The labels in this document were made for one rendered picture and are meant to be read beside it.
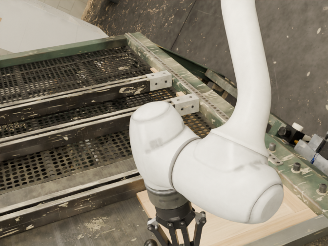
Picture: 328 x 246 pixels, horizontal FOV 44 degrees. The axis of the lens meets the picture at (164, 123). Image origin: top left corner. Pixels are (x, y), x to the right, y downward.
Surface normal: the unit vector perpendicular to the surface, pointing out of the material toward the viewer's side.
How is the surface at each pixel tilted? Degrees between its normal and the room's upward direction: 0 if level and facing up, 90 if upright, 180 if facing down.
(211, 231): 58
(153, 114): 45
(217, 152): 20
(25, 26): 90
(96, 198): 90
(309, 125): 0
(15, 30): 90
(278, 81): 0
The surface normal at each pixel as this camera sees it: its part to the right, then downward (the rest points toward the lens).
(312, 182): -0.03, -0.85
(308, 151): -0.79, -0.25
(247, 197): -0.30, 0.00
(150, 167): -0.64, 0.48
